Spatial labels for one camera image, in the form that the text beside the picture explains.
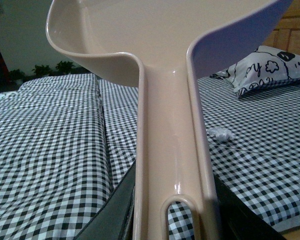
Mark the crumpled white paper trash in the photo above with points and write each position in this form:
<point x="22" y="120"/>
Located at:
<point x="221" y="134"/>

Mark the cartoon print pillow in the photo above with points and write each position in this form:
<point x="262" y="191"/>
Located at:
<point x="266" y="67"/>

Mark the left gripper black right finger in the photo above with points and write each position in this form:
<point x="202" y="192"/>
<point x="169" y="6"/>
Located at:
<point x="238" y="221"/>

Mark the wooden headboard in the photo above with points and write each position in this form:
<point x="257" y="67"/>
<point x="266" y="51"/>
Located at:
<point x="286" y="35"/>

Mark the black white checkered bedsheet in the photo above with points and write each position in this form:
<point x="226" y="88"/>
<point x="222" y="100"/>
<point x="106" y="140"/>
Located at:
<point x="66" y="142"/>

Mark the beige plastic dustpan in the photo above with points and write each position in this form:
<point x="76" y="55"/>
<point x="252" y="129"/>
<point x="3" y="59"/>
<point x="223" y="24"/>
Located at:
<point x="163" y="47"/>

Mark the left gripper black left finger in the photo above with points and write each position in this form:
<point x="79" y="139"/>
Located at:
<point x="114" y="221"/>

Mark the green potted plants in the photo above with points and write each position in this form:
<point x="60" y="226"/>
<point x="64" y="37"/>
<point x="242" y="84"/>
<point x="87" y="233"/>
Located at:
<point x="63" y="67"/>

